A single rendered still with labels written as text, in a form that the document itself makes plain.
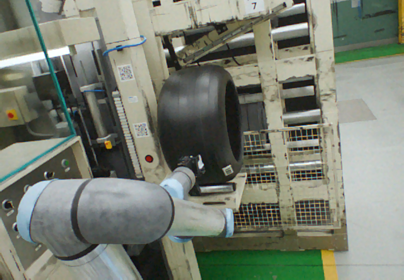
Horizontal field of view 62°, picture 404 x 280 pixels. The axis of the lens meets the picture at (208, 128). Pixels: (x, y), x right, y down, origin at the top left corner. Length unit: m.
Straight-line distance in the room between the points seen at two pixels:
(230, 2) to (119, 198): 1.30
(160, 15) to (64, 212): 1.35
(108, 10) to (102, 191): 1.15
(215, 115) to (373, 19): 9.75
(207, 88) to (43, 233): 0.95
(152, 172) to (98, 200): 1.20
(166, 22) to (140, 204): 1.32
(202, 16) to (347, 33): 9.26
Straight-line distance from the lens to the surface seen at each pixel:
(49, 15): 2.17
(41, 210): 0.66
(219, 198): 1.63
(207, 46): 1.90
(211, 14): 1.74
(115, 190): 0.60
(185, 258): 2.04
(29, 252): 1.57
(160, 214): 0.63
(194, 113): 1.39
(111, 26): 1.64
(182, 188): 1.11
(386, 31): 11.06
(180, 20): 1.79
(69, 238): 0.65
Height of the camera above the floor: 1.68
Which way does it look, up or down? 18 degrees down
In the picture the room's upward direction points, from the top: 12 degrees counter-clockwise
